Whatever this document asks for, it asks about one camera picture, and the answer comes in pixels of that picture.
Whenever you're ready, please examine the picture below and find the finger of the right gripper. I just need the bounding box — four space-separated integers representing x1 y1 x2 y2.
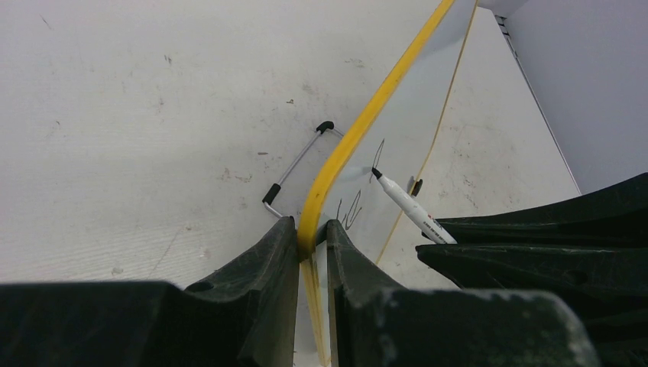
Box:
437 173 647 248
416 244 647 366

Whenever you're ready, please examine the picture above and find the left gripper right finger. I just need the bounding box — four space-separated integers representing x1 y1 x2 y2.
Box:
326 219 601 366

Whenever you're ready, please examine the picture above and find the black white marker pen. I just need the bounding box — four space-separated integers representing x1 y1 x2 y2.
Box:
371 167 457 244

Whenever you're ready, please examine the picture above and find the yellow framed whiteboard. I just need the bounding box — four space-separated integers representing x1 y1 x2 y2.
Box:
297 1 478 366

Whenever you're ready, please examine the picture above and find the whiteboard metal stand wire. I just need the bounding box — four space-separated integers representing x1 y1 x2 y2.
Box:
261 121 346 219

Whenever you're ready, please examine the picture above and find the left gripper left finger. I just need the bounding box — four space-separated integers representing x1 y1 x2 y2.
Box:
1 216 299 366

